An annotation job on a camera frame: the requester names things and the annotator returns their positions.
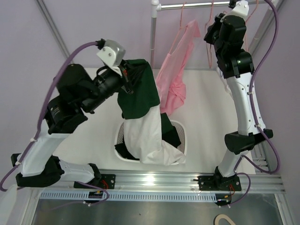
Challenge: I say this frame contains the pink hanger of green shirt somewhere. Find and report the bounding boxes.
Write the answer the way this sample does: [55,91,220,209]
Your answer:
[204,0,215,68]

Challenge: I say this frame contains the green and white t shirt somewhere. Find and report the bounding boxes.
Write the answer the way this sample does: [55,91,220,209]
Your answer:
[117,59,186,166]

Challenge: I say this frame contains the pink t shirt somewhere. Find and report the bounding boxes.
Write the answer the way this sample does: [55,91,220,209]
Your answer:
[155,20,201,116]

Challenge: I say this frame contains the pink hanger of orange shirt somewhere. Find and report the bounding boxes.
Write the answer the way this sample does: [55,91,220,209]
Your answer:
[244,0,259,52]

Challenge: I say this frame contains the black t shirt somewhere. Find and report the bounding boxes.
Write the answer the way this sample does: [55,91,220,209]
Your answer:
[114,113,181,160]

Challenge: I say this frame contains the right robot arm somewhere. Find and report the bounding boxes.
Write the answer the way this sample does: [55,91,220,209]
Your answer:
[198,11,273,191]

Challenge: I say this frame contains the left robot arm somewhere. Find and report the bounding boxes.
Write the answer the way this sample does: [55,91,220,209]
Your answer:
[11,60,140,188]

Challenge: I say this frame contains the metal clothes rack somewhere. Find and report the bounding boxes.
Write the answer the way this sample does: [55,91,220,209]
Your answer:
[150,0,275,69]

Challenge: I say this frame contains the white perforated plastic basket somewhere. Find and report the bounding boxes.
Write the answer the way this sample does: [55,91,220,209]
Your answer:
[114,120,188,164]

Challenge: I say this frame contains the beige curved object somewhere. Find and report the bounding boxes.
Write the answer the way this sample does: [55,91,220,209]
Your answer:
[213,214,236,225]

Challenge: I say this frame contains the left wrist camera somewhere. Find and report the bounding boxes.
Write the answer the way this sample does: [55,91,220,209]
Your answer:
[97,39,126,74]

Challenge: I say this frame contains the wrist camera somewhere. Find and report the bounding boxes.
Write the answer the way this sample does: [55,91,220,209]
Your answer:
[226,0,249,21]
[97,39,126,74]

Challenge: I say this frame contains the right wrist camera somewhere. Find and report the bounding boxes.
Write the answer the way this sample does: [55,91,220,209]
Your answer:
[226,0,249,21]

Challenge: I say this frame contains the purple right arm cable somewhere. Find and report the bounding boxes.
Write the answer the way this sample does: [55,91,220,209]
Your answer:
[234,0,281,209]

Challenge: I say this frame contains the aluminium mounting rail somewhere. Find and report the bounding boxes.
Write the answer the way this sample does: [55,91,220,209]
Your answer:
[30,170,287,194]

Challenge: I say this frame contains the slotted cable duct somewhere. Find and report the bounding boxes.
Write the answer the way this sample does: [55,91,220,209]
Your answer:
[40,190,217,203]

